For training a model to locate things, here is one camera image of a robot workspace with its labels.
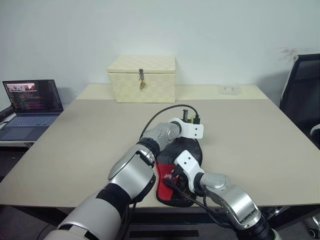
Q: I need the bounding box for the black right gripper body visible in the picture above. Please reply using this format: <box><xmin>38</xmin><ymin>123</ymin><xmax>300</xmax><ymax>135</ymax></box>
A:
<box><xmin>171</xmin><ymin>164</ymin><xmax>195</xmax><ymax>199</ymax></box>

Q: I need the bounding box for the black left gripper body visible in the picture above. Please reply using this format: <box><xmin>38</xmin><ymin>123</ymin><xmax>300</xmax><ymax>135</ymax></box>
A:
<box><xmin>181</xmin><ymin>108</ymin><xmax>195</xmax><ymax>124</ymax></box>

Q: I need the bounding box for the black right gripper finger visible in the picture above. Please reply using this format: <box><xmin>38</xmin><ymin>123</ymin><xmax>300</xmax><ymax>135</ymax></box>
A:
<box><xmin>162</xmin><ymin>177</ymin><xmax>176</xmax><ymax>188</ymax></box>

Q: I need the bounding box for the black paddle cover bag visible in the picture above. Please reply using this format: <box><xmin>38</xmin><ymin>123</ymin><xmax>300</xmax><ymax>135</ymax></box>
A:
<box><xmin>155</xmin><ymin>136</ymin><xmax>204</xmax><ymax>207</ymax></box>

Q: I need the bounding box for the cream woven storage box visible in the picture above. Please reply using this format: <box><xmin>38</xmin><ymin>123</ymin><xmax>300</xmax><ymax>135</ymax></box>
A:
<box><xmin>106</xmin><ymin>55</ymin><xmax>177</xmax><ymax>104</ymax></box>

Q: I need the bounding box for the black mesh office chair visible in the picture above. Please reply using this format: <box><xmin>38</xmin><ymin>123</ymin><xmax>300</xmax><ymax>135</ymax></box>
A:
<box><xmin>279</xmin><ymin>53</ymin><xmax>320</xmax><ymax>238</ymax></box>

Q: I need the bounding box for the open blue laptop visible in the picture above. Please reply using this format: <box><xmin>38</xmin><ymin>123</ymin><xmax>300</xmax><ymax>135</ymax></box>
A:
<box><xmin>0</xmin><ymin>79</ymin><xmax>65</xmax><ymax>142</ymax></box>

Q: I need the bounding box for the black device beside laptop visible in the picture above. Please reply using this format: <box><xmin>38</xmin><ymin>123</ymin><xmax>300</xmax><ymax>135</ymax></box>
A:
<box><xmin>0</xmin><ymin>107</ymin><xmax>15</xmax><ymax>121</ymax></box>

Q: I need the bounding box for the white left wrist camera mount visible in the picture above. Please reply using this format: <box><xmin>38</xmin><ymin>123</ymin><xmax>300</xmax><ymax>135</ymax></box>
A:
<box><xmin>169</xmin><ymin>117</ymin><xmax>205</xmax><ymax>140</ymax></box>

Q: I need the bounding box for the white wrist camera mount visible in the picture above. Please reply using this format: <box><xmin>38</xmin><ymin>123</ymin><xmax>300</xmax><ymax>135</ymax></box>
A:
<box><xmin>174</xmin><ymin>149</ymin><xmax>205</xmax><ymax>194</ymax></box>
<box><xmin>169</xmin><ymin>117</ymin><xmax>205</xmax><ymax>140</ymax></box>

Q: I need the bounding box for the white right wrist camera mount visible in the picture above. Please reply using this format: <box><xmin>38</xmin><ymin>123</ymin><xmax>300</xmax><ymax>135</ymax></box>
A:
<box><xmin>174</xmin><ymin>149</ymin><xmax>205</xmax><ymax>194</ymax></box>

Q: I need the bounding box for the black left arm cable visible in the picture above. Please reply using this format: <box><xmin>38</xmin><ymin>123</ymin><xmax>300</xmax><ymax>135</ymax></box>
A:
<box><xmin>139</xmin><ymin>104</ymin><xmax>201</xmax><ymax>142</ymax></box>

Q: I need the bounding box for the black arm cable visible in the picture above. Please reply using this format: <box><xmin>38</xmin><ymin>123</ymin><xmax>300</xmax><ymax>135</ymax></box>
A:
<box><xmin>171</xmin><ymin>178</ymin><xmax>241</xmax><ymax>229</ymax></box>
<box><xmin>139</xmin><ymin>104</ymin><xmax>201</xmax><ymax>142</ymax></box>

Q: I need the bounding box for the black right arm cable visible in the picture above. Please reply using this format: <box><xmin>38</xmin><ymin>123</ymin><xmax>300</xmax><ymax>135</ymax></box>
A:
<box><xmin>171</xmin><ymin>178</ymin><xmax>241</xmax><ymax>229</ymax></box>

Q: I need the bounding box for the small white wall socket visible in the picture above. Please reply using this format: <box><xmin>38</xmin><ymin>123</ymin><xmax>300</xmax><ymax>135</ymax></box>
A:
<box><xmin>219</xmin><ymin>84</ymin><xmax>243</xmax><ymax>96</ymax></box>

